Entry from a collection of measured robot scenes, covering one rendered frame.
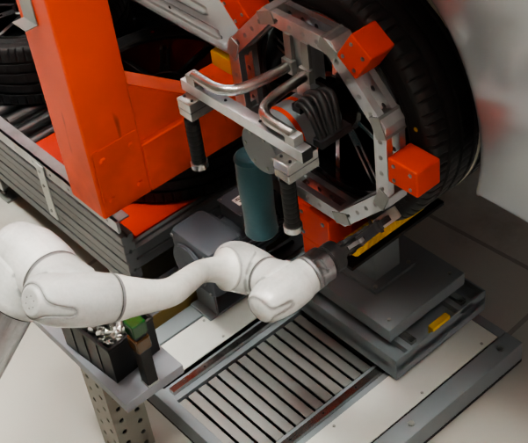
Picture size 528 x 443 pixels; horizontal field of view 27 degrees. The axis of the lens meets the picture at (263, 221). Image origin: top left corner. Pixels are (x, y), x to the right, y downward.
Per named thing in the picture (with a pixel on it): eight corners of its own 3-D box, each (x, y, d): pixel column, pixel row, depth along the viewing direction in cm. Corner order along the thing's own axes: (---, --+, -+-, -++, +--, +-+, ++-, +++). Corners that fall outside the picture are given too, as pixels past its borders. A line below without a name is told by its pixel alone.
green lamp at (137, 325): (149, 331, 247) (146, 319, 245) (134, 341, 246) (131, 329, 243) (139, 323, 250) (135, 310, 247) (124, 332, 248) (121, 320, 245)
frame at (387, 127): (409, 244, 265) (404, 54, 229) (391, 258, 262) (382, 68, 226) (262, 151, 298) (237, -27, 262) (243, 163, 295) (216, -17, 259)
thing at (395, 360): (485, 311, 313) (486, 287, 307) (396, 382, 297) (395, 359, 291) (360, 231, 344) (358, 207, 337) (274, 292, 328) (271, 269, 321)
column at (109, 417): (155, 441, 302) (126, 338, 274) (126, 463, 297) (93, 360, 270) (133, 421, 308) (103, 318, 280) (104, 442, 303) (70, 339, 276)
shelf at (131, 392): (184, 373, 264) (183, 364, 262) (127, 413, 256) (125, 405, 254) (84, 286, 290) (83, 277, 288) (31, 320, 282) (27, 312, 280)
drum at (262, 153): (347, 144, 264) (343, 96, 255) (281, 187, 255) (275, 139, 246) (307, 120, 273) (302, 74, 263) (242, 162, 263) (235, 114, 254)
